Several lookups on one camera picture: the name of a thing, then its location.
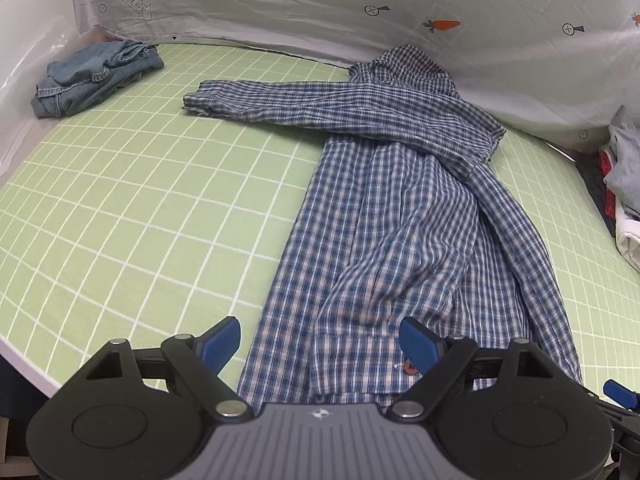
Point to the grey printed sheet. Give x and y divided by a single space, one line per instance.
350 5

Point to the blue plaid shirt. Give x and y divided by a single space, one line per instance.
400 210

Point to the white garment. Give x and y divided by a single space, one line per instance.
630 240

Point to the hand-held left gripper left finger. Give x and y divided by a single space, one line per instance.
220 342

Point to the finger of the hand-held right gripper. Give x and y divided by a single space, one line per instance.
622 394

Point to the grey garment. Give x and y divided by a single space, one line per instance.
627 165

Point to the clear plastic sheet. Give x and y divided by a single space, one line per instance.
30 75

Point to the red garment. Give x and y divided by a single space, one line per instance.
607 165

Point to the blue denim jeans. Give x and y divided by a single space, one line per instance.
85 72

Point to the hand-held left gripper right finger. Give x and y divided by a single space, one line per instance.
420 342

